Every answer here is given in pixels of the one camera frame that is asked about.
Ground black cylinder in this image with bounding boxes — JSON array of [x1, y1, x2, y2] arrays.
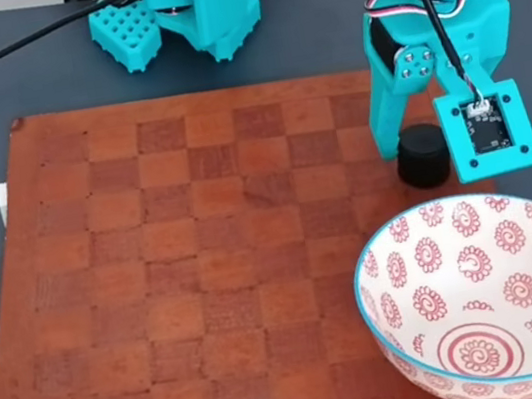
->
[[390, 120, 455, 194]]

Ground white bowl with red flowers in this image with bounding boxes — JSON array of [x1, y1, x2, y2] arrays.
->
[[341, 184, 532, 399]]

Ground brown leather chessboard mat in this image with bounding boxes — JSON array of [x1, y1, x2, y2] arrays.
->
[[0, 44, 531, 399]]

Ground black camera cable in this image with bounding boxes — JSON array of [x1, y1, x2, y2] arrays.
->
[[406, 0, 492, 124]]

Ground teal framed camera box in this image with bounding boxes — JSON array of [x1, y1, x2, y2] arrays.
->
[[428, 60, 532, 188]]

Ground black power cable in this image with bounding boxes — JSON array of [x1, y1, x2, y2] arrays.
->
[[0, 0, 156, 92]]

